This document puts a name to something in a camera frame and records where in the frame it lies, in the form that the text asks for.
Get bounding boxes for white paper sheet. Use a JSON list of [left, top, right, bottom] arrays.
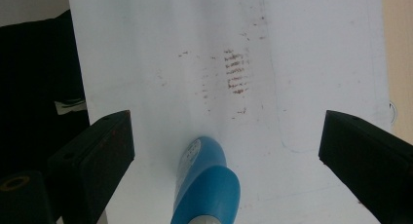
[[66, 0, 393, 224]]

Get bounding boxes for blue plastic bottle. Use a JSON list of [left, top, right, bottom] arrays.
[[169, 135, 242, 224]]

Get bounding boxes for light wooden table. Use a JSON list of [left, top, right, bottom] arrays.
[[380, 0, 413, 145]]

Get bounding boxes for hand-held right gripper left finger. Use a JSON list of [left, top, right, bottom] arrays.
[[48, 109, 136, 224]]

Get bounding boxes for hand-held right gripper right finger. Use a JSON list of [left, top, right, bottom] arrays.
[[318, 109, 413, 224]]

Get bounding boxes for dark cloth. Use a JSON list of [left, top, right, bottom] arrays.
[[0, 9, 91, 178]]

